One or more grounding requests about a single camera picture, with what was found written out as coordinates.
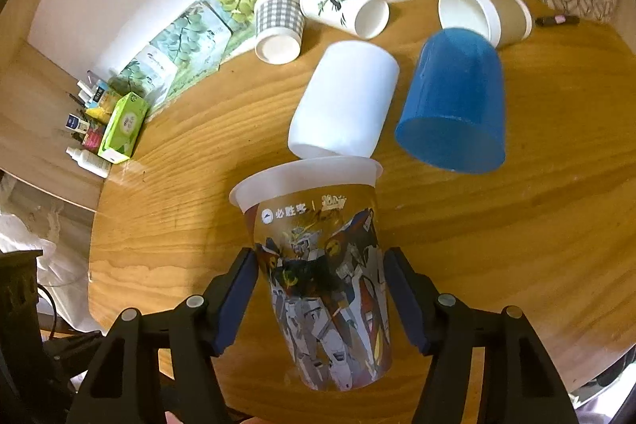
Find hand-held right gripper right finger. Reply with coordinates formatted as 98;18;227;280
382;247;580;424

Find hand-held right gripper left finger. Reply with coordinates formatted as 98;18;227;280
64;247;260;424

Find robot-print plastic cup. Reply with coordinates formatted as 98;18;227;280
229;156;393;392

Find blue plastic cup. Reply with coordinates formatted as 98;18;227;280
394;27;507;174

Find white plastic cup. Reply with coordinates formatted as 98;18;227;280
287;41;400;159

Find grey checked paper cup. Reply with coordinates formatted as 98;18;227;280
254;0;305;65

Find brown sleeve paper cup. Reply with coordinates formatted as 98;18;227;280
438;0;533;48

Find panda print paper cup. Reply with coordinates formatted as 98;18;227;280
299;0;390;40

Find white dropper bottle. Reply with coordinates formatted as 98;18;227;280
66;146;113;179

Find white plastic bag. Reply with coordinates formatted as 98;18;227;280
0;170;100;335

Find green tissue box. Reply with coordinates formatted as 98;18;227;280
97;91;151;165

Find group of small bottles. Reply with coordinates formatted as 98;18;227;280
64;70;125;151

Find green grape placemats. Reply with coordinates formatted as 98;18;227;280
108;0;438;107

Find black marker pen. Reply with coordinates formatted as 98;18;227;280
535;15;580;28

